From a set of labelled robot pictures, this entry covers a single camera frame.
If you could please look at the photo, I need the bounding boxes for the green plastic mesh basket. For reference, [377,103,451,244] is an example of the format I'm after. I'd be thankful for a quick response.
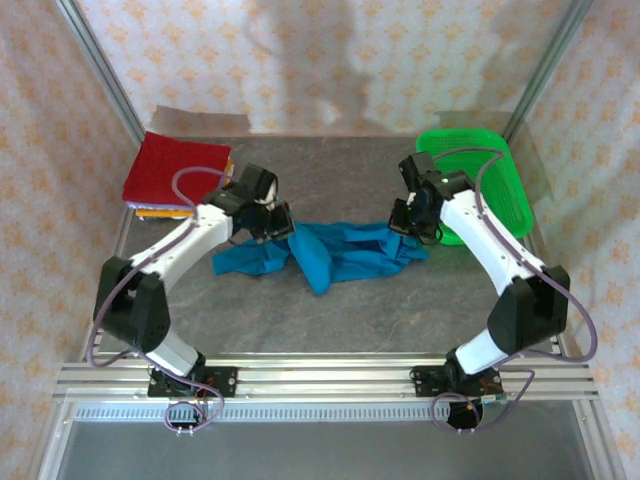
[415,128,535,247]

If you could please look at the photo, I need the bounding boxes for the blue t-shirt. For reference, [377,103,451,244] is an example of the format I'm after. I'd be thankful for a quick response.
[212,219,431,297]

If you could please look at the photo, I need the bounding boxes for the folded red t-shirt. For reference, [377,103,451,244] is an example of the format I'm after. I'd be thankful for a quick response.
[122,131,233,209]

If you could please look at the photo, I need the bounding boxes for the orange patterned white curtain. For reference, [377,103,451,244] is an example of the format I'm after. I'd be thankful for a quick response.
[504,0,640,480]
[0,0,141,480]
[74,0,586,139]

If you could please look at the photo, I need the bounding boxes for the grey metal panel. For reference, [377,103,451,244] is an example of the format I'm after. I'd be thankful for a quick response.
[29,399,626,480]

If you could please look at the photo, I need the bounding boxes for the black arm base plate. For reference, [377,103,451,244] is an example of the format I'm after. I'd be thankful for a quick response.
[147,366,239,399]
[409,366,503,399]

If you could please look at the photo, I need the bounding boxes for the aluminium mounting rail beam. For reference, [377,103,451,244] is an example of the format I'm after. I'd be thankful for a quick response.
[54,353,599,401]

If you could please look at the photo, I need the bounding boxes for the aluminium frame post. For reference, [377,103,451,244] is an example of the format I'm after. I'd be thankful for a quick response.
[54,0,149,146]
[499,0,596,146]

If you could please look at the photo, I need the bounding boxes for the slotted grey cable duct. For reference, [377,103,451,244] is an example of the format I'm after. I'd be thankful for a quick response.
[74,403,576,422]

